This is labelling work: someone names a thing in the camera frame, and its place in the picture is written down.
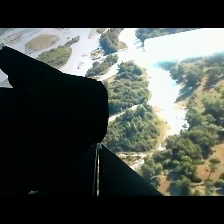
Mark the black garment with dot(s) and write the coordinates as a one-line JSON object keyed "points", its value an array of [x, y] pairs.
{"points": [[50, 110]]}

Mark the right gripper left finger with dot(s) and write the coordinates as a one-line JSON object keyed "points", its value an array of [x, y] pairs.
{"points": [[85, 180]]}

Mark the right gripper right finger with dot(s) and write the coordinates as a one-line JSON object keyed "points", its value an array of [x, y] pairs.
{"points": [[120, 180]]}

